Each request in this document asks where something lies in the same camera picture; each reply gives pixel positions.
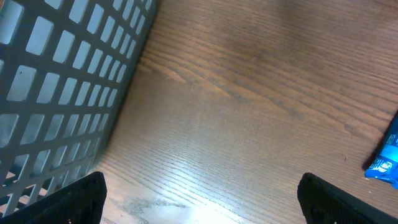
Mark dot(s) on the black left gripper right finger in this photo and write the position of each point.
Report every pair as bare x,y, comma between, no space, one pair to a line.
324,203

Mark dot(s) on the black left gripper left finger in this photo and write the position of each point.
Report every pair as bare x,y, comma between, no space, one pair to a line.
81,202

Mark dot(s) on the blue Oreo cookie pack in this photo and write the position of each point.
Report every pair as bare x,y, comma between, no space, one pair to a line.
384,167

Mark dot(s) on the grey plastic mesh basket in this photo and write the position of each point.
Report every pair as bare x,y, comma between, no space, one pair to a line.
65,68

